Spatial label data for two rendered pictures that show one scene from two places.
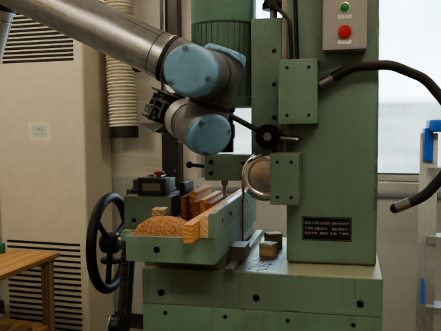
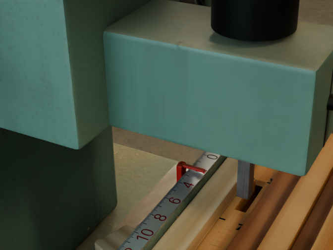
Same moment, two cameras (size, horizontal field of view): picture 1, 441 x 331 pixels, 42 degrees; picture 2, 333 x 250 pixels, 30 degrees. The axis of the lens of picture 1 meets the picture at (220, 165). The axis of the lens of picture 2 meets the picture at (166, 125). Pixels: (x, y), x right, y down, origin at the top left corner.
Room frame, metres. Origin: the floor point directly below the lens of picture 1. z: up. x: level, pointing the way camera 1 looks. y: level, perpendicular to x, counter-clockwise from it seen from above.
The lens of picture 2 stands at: (1.94, 0.04, 1.21)
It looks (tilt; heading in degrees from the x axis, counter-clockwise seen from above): 30 degrees down; 197
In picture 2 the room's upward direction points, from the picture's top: 1 degrees counter-clockwise
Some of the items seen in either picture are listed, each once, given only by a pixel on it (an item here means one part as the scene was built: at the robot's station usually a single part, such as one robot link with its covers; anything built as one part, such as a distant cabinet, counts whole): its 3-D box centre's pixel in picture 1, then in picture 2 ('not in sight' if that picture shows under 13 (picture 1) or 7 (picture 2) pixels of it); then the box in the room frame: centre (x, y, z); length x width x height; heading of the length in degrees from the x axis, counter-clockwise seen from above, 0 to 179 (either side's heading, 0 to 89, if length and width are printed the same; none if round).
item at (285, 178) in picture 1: (286, 178); not in sight; (1.40, -0.16, 1.02); 0.09 x 0.07 x 0.12; 168
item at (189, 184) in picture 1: (176, 197); not in sight; (1.59, 0.12, 0.95); 0.09 x 0.07 x 0.09; 168
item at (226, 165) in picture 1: (231, 169); (222, 88); (1.58, -0.03, 1.03); 0.14 x 0.07 x 0.09; 78
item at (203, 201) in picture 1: (211, 204); (294, 236); (1.60, 0.03, 0.93); 0.20 x 0.02 x 0.06; 168
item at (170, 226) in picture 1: (164, 224); not in sight; (1.34, 0.13, 0.92); 0.14 x 0.09 x 0.04; 78
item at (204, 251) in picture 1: (185, 226); not in sight; (1.59, 0.10, 0.87); 0.61 x 0.30 x 0.06; 168
